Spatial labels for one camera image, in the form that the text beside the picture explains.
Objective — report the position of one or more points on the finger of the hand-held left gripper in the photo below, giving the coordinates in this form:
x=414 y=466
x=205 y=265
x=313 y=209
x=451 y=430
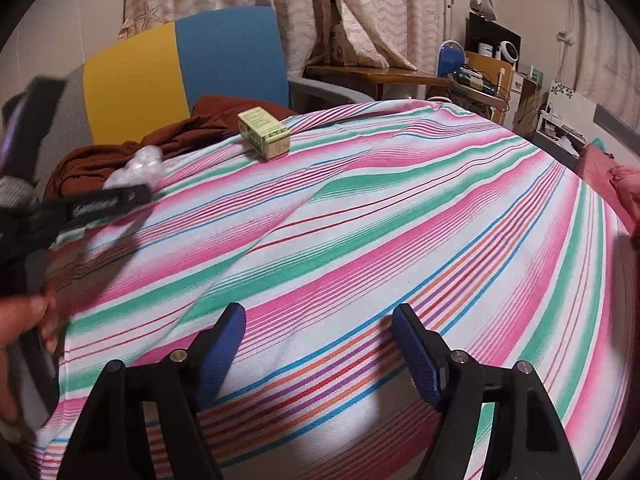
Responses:
x=95 y=207
x=100 y=240

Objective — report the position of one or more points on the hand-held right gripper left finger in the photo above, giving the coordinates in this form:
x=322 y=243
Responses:
x=225 y=345

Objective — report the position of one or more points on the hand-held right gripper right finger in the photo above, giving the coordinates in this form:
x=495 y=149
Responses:
x=415 y=355

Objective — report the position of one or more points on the clear plastic wrap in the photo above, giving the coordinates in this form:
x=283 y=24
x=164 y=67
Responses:
x=142 y=165

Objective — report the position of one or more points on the person's left hand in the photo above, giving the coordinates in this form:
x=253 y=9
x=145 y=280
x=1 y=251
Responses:
x=20 y=315

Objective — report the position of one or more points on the grey yellow blue chair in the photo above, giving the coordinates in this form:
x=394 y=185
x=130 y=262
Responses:
x=135 y=85

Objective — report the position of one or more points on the maroon cloth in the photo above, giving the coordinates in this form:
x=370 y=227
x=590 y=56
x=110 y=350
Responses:
x=200 y=120

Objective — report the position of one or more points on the striped tablecloth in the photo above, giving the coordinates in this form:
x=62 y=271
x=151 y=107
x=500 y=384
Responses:
x=375 y=220

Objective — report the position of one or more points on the pale green cardboard box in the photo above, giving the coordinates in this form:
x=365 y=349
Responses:
x=262 y=135

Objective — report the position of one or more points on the pink red blanket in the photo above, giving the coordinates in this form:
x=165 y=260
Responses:
x=605 y=175

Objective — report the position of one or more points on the wooden side table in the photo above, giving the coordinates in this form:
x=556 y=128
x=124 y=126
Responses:
x=390 y=76

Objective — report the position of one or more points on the blue white desk fan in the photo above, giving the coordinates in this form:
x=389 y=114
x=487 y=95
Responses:
x=451 y=60

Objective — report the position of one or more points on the printed cardboard box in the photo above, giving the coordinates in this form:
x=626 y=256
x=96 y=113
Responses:
x=345 y=42

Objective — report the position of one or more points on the white floral box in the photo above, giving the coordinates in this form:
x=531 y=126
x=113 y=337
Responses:
x=570 y=95

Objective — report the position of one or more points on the white round fan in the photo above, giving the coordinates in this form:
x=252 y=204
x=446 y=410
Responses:
x=506 y=51

